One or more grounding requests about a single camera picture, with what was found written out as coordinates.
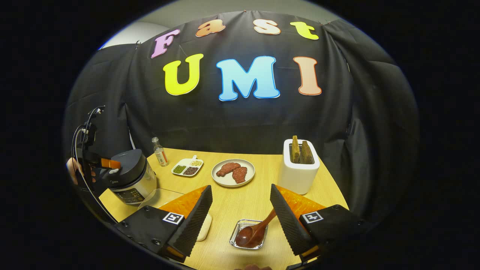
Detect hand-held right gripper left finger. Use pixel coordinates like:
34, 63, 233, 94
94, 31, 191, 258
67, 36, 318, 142
114, 185, 213, 263

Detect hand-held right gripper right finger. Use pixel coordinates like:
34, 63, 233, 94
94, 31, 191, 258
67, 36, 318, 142
270, 184, 375, 264

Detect black and white rice cooker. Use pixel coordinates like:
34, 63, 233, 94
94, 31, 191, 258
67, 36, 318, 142
98, 149, 157, 206

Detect brown wooden spoon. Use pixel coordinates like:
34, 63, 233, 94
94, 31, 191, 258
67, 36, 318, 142
235, 208, 277, 248

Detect square metal chopstick holder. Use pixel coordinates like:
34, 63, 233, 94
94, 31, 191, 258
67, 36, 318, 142
229, 219, 268, 249

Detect small clear bottle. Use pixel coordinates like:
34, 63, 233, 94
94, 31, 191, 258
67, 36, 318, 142
151, 137, 169, 167

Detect white toaster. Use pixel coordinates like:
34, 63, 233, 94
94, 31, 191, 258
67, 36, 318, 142
278, 139, 320, 195

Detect round white plate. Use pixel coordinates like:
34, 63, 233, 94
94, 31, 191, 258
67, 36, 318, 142
211, 159, 255, 188

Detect divided white bean dish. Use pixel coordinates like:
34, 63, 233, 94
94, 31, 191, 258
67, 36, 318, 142
171, 155, 204, 177

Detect red meat piece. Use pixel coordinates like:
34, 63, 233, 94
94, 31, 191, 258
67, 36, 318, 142
216, 162, 241, 177
232, 166, 248, 184

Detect brown toast slice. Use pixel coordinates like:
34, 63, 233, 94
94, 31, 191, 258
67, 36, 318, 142
291, 135, 301, 164
301, 140, 314, 165

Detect black backdrop cloth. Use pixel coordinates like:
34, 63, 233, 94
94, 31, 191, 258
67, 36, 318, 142
64, 10, 419, 225

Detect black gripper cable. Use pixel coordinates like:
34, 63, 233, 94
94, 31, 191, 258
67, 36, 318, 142
71, 106, 117, 224

